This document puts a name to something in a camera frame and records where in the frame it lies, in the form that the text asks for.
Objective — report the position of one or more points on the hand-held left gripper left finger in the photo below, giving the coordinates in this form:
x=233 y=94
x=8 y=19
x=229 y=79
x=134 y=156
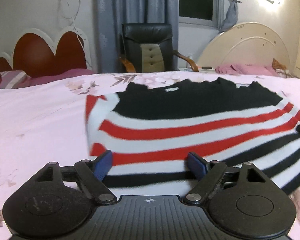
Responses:
x=102 y=166

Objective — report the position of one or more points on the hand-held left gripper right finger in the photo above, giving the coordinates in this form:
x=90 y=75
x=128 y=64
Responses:
x=197 y=166

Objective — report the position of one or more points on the striped cartoon sweater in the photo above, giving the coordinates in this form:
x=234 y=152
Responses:
x=180 y=127

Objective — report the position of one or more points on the orange patterned cloth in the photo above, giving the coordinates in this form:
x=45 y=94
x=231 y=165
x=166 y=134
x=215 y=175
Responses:
x=281 y=67

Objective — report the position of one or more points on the pink floral bed sheet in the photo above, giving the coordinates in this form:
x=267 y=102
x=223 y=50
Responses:
x=35 y=120

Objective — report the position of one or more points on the pink crumpled cloth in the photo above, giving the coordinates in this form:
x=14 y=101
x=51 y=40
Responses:
x=240 y=68

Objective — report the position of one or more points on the cream round headboard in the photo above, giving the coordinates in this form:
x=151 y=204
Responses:
x=245 y=47

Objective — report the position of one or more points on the striped pink pillow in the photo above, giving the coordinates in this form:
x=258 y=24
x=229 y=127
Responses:
x=11 y=78

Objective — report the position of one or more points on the red heart-shaped headboard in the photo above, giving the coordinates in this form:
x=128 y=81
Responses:
x=35 y=55

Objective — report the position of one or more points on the tied grey curtain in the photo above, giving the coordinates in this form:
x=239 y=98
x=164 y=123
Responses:
x=232 y=7

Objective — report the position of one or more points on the black leather office chair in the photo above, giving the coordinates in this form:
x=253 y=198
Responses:
x=147 y=35

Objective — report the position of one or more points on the dark window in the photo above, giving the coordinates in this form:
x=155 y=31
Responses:
x=196 y=0

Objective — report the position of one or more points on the wide grey curtain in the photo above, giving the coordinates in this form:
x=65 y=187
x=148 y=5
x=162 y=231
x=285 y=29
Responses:
x=140 y=2

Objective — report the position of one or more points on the wall lamp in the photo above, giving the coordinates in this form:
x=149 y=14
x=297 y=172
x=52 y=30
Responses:
x=272 y=0

